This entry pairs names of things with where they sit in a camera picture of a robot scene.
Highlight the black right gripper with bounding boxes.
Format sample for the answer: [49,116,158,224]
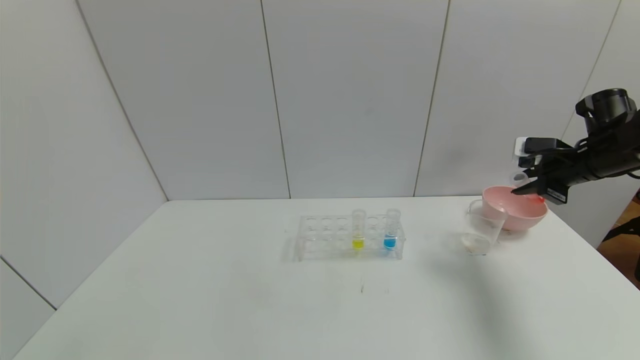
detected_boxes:
[510,152,602,206]

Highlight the test tube with red pigment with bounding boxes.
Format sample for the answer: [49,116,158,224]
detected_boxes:
[509,171,546,204]

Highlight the clear plastic beaker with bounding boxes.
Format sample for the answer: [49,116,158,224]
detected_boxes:
[460,200,507,257]

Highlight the test tube with blue pigment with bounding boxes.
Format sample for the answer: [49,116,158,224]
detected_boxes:
[384,209,402,251]

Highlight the test tube with yellow pigment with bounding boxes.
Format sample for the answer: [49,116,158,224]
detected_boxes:
[351,209,367,252]

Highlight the clear acrylic test tube rack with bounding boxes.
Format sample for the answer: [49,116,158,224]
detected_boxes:
[295,214,406,262]

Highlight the pink bowl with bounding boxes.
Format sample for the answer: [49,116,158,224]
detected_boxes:
[481,187,548,233]

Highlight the black stand leg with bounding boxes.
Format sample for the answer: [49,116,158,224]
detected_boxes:
[601,216,640,245]

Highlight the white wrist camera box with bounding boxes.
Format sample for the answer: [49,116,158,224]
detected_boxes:
[514,136,573,170]

